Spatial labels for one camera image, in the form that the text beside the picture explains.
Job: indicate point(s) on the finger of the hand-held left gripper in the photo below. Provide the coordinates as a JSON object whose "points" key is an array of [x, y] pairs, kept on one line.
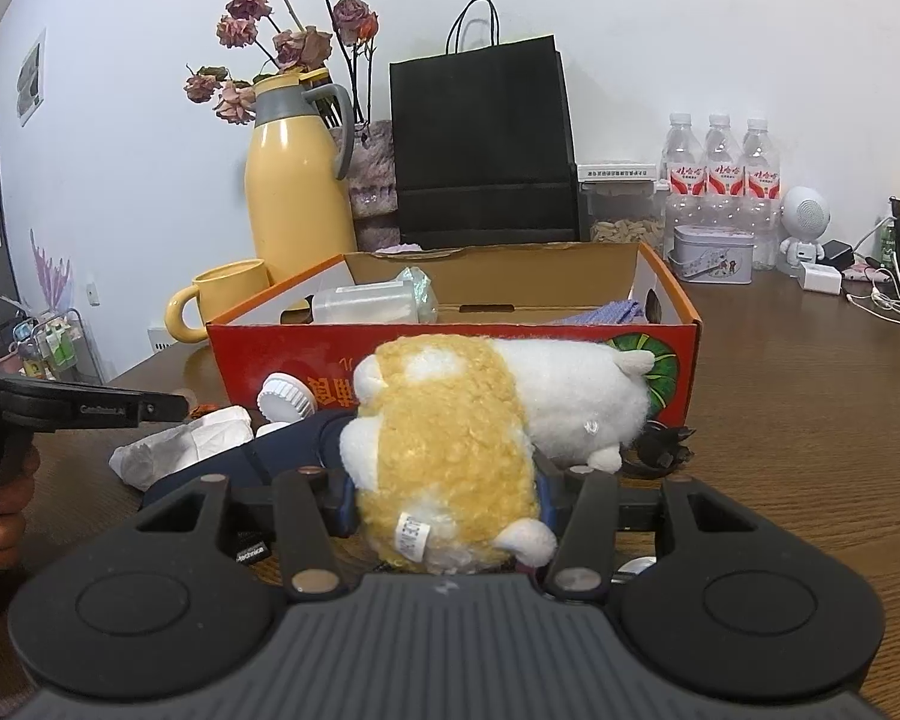
{"points": [[165, 409]]}

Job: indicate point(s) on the clear seed container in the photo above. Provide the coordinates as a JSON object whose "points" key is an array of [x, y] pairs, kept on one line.
{"points": [[626, 221]]}

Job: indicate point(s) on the black paper bag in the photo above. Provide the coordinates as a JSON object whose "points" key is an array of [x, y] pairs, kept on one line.
{"points": [[484, 150]]}

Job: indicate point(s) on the white tissue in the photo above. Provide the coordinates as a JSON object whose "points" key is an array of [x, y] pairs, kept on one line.
{"points": [[172, 454]]}

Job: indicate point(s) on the person's left hand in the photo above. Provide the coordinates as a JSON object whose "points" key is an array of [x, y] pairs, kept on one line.
{"points": [[0, 532]]}

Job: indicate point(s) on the pink fuzzy vase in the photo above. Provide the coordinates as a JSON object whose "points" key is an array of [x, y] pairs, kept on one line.
{"points": [[373, 187]]}

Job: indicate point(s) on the lilac fuzzy cloth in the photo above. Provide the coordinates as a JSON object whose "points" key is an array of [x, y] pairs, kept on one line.
{"points": [[401, 247]]}

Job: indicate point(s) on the black adapter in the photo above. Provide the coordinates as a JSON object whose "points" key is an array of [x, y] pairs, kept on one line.
{"points": [[840, 253]]}

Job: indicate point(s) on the storage trolley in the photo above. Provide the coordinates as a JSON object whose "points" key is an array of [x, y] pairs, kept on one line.
{"points": [[37, 349]]}

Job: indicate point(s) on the yellow and white plush toy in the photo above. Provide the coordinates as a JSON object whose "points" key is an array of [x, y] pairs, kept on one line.
{"points": [[457, 427]]}

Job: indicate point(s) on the iridescent plastic bag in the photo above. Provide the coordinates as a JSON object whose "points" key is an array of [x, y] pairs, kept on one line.
{"points": [[422, 289]]}

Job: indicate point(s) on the green bottle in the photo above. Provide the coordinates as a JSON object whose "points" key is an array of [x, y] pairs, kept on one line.
{"points": [[886, 244]]}

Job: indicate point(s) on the wall socket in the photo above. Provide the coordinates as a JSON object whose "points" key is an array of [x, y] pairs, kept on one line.
{"points": [[92, 294]]}

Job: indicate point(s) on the yellow thermos jug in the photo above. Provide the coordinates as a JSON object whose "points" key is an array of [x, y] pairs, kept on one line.
{"points": [[296, 195]]}

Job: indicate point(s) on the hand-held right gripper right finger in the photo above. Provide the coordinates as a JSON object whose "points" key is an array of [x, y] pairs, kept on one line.
{"points": [[547, 502]]}

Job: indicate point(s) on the purple wall decal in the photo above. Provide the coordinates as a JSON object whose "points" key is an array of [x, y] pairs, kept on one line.
{"points": [[51, 270]]}

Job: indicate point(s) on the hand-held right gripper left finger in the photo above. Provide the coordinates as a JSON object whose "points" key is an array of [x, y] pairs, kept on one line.
{"points": [[343, 506]]}

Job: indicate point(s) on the large white jar lid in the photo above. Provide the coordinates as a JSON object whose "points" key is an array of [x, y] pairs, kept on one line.
{"points": [[289, 394]]}

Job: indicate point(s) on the yellow mug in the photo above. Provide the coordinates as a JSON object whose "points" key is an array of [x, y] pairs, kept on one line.
{"points": [[225, 296]]}

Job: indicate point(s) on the white robot speaker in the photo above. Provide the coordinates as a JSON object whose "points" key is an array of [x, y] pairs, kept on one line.
{"points": [[804, 225]]}

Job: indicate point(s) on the white flat box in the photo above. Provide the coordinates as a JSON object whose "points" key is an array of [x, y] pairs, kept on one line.
{"points": [[619, 172]]}

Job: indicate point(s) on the red cardboard box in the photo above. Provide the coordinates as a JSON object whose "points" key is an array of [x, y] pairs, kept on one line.
{"points": [[675, 360]]}

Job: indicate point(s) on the pale tin box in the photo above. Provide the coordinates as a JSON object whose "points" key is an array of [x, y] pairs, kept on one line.
{"points": [[712, 255]]}

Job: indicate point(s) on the wall picture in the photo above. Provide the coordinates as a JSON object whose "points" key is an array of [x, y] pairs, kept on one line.
{"points": [[31, 75]]}

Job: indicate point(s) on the white charger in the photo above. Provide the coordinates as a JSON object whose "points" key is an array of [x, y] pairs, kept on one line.
{"points": [[820, 279]]}

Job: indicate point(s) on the navy zip pouch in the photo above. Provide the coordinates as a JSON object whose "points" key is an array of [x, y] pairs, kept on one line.
{"points": [[270, 457]]}

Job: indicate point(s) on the clear plastic jar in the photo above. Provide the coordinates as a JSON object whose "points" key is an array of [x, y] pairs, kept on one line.
{"points": [[360, 304]]}

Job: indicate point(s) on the dried pink roses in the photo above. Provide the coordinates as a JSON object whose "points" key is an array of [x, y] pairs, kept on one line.
{"points": [[285, 37]]}

